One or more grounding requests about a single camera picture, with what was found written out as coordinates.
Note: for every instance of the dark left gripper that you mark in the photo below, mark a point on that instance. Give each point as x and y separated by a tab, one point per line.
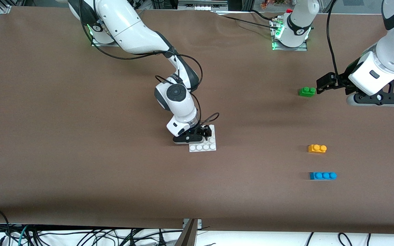
341	82

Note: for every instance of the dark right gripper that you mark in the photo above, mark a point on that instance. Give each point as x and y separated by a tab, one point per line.
198	131

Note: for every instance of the white studded base plate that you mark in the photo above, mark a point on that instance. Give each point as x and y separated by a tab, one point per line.
205	147

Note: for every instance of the yellow two-stud block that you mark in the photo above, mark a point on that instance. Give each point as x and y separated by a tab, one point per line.
316	149

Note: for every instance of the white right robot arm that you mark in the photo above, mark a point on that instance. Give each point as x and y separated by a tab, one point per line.
125	27

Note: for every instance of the green two-stud block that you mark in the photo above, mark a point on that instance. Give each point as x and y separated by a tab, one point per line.
307	92

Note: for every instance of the blue three-stud block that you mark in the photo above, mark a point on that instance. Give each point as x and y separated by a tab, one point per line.
322	176

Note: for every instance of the brown table cover sheet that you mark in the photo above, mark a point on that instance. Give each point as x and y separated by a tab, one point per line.
149	188

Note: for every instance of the dark diagonal table beam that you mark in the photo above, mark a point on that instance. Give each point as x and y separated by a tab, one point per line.
186	237

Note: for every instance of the white power strip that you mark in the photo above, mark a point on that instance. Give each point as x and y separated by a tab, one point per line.
200	7

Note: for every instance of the metal table edge bracket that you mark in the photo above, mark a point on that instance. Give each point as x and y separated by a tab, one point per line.
199	223

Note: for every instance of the aluminium frame profile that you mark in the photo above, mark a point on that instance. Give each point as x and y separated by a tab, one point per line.
3	7

